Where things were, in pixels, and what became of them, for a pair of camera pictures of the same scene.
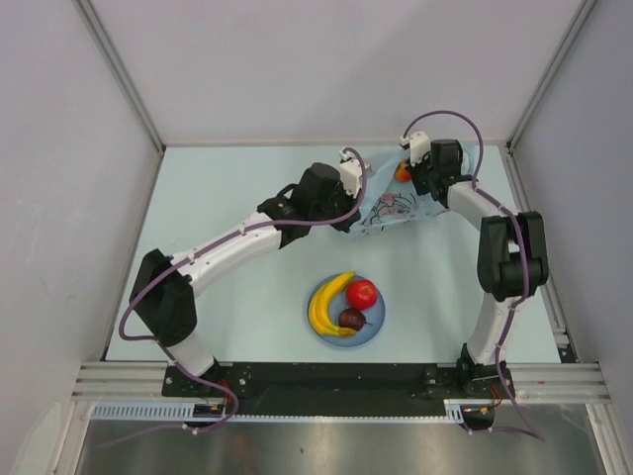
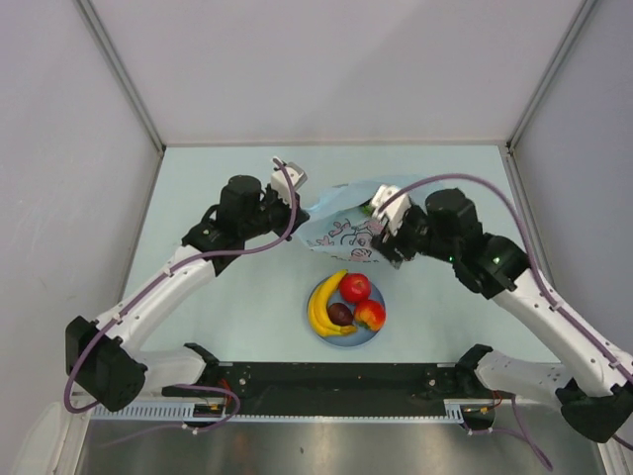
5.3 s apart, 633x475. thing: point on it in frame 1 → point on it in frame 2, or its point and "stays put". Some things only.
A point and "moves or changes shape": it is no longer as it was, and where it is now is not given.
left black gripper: (349, 201) → (270, 194)
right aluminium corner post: (553, 66) stays put
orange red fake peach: (401, 173) → (370, 314)
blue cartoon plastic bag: (389, 201) moves or changes shape
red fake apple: (361, 294) moves or changes shape
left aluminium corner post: (121, 69) stays put
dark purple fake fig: (353, 319) → (340, 315)
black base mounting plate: (324, 389) stays put
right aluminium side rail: (526, 205) stays put
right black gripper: (414, 169) → (384, 241)
